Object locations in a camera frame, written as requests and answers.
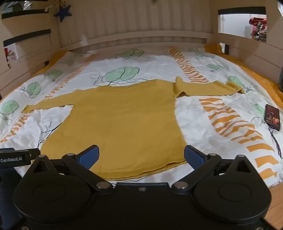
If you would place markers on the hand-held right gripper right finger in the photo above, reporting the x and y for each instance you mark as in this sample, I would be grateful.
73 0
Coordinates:
192 154

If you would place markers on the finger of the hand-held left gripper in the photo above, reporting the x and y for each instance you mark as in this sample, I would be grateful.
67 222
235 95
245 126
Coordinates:
35 153

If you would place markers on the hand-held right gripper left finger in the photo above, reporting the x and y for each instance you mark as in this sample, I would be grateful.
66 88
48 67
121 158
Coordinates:
89 154

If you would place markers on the mustard yellow knit sweater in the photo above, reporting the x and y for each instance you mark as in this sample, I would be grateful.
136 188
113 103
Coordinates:
123 123

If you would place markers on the red patterned clothes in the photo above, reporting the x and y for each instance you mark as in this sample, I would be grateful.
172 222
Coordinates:
257 24

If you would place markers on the black smartphone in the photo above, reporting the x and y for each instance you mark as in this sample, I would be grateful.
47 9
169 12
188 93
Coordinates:
272 116

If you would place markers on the white leaf printed blanket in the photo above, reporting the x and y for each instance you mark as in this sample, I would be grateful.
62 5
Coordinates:
154 66

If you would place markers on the red and white item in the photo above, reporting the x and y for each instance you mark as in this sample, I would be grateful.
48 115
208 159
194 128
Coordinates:
10 54

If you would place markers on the dark grey object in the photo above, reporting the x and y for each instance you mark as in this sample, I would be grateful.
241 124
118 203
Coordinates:
281 79

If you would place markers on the blue star decoration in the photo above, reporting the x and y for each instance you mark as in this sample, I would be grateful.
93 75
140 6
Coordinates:
63 13

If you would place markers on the wooden bed frame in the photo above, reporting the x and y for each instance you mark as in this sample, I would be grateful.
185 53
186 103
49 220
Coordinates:
132 39

